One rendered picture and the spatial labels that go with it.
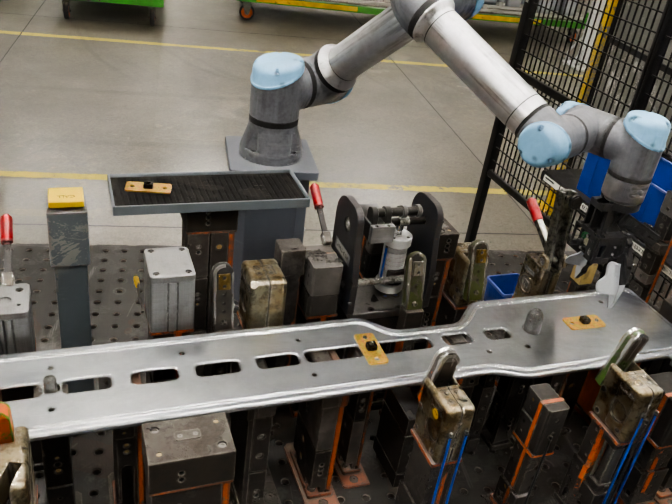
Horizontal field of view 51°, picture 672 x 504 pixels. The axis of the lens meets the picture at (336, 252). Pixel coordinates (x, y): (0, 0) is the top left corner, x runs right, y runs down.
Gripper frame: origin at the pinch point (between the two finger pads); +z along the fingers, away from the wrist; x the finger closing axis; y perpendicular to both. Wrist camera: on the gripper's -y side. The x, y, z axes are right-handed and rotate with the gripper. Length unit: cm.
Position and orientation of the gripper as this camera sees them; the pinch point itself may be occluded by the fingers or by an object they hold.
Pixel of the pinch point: (596, 288)
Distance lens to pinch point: 147.1
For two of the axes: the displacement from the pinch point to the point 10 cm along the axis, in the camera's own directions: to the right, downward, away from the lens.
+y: -9.4, 0.7, -3.4
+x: 3.3, 5.2, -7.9
